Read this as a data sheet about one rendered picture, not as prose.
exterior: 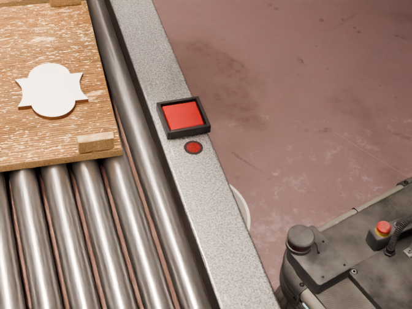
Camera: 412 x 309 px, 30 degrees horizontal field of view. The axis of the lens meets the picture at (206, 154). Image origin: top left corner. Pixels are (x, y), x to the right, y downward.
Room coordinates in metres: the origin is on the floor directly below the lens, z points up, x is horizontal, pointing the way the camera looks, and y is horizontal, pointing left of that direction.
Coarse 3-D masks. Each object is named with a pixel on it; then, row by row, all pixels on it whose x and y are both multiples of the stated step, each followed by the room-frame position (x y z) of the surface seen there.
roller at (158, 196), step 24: (96, 0) 1.25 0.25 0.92; (96, 24) 1.18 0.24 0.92; (120, 48) 1.13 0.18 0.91; (120, 72) 1.05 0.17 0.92; (120, 96) 0.99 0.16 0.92; (120, 120) 0.95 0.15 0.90; (144, 120) 0.94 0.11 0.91; (144, 144) 0.87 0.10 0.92; (144, 168) 0.82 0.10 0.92; (144, 192) 0.79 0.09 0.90; (168, 192) 0.78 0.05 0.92; (168, 216) 0.73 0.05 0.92; (168, 240) 0.69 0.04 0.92; (168, 264) 0.65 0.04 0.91; (192, 264) 0.65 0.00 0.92; (192, 288) 0.60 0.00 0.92
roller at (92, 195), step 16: (96, 160) 0.84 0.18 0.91; (80, 176) 0.80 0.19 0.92; (96, 176) 0.80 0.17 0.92; (80, 192) 0.77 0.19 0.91; (96, 192) 0.76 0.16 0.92; (96, 208) 0.73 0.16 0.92; (96, 224) 0.70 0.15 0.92; (112, 224) 0.71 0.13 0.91; (96, 240) 0.67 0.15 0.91; (112, 240) 0.67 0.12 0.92; (96, 256) 0.65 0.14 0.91; (112, 256) 0.65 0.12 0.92; (112, 272) 0.62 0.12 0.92; (112, 288) 0.59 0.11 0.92; (128, 288) 0.60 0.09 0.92; (112, 304) 0.57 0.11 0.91; (128, 304) 0.57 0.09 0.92
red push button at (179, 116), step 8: (176, 104) 0.97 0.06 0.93; (184, 104) 0.97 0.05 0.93; (192, 104) 0.97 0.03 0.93; (168, 112) 0.95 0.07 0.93; (176, 112) 0.95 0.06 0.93; (184, 112) 0.95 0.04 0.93; (192, 112) 0.95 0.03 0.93; (168, 120) 0.93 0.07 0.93; (176, 120) 0.93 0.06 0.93; (184, 120) 0.93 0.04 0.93; (192, 120) 0.93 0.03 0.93; (200, 120) 0.93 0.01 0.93; (176, 128) 0.91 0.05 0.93
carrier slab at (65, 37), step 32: (0, 32) 1.10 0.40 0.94; (32, 32) 1.11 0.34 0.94; (64, 32) 1.12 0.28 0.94; (0, 64) 1.02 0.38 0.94; (32, 64) 1.03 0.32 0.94; (64, 64) 1.03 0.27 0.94; (96, 64) 1.04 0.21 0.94; (0, 96) 0.94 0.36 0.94; (96, 96) 0.96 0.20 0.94; (0, 128) 0.86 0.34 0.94; (32, 128) 0.87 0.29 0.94; (64, 128) 0.88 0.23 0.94; (96, 128) 0.88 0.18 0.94; (0, 160) 0.79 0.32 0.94; (32, 160) 0.80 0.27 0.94; (64, 160) 0.81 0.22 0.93
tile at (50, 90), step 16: (48, 64) 1.02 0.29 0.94; (16, 80) 0.97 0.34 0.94; (32, 80) 0.97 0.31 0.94; (48, 80) 0.98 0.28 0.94; (64, 80) 0.98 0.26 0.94; (80, 80) 0.99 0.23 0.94; (32, 96) 0.93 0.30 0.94; (48, 96) 0.94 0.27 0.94; (64, 96) 0.94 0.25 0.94; (80, 96) 0.95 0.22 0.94; (48, 112) 0.90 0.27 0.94; (64, 112) 0.90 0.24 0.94
